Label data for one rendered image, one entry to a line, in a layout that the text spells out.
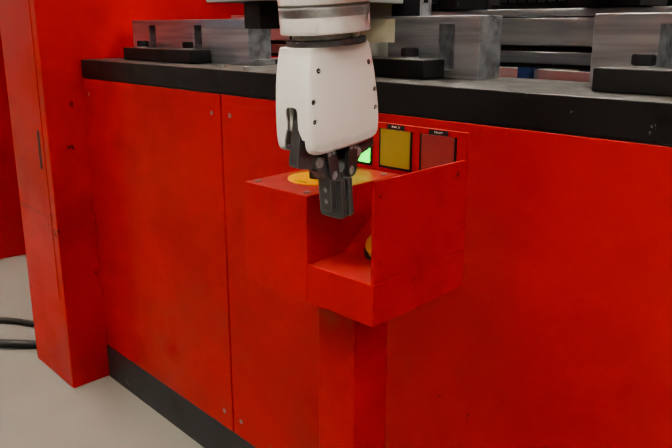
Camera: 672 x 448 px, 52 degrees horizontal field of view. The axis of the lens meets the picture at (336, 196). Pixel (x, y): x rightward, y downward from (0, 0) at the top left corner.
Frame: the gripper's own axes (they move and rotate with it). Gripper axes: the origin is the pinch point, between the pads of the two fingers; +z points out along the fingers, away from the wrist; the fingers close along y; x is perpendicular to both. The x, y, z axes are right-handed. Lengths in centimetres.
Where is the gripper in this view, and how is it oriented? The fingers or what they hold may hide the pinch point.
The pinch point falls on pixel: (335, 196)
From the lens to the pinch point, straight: 68.4
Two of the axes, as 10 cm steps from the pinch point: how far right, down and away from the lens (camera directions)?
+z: 0.6, 9.5, 3.0
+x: 7.2, 1.7, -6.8
